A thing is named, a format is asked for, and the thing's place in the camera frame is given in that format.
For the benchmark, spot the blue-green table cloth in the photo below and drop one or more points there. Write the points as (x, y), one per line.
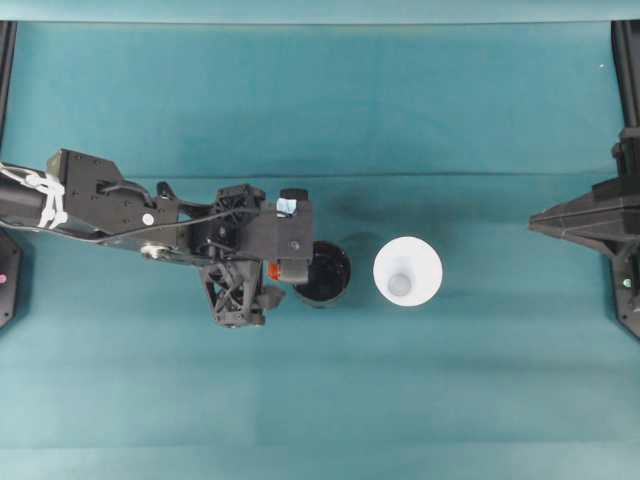
(320, 400)

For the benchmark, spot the black frame bar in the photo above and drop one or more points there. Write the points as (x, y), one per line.
(6, 75)
(629, 75)

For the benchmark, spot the white paper cup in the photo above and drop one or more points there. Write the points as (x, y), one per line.
(400, 260)

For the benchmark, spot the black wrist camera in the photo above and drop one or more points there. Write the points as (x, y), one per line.
(290, 235)

